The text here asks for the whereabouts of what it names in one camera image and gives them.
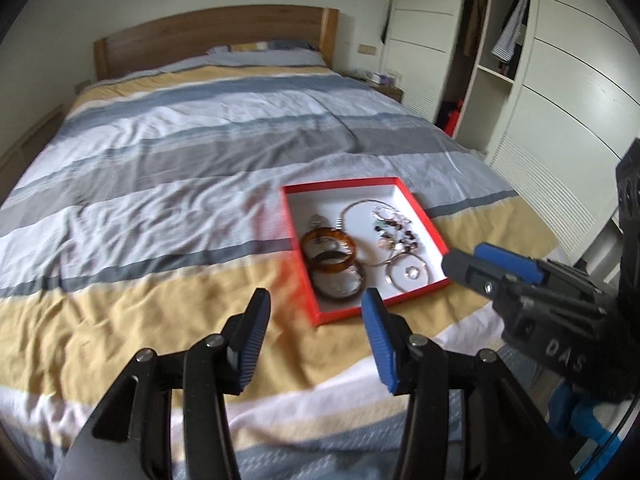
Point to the dark brown bangle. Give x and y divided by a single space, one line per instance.
339 287

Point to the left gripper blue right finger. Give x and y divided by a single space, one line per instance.
504 436

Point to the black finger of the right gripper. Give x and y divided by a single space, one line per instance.
475 274

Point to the grey pillow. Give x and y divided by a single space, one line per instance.
287 53

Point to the silver wristwatch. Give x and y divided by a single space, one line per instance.
317 221

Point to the red item in wardrobe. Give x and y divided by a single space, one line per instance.
452 119

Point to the wooden nightstand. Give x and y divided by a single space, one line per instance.
380 82

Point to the low white wall cabinet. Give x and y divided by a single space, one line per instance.
16 160

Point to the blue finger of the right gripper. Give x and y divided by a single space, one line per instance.
547 273

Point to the amber orange bangle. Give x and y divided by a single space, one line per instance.
328 250

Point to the red jewelry box tray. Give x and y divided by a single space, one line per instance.
382 217

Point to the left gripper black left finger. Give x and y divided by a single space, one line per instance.
127 436

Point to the hanging shirt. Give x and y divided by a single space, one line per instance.
504 48

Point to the white wardrobe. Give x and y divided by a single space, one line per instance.
554 122

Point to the wooden headboard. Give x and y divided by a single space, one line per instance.
177 37

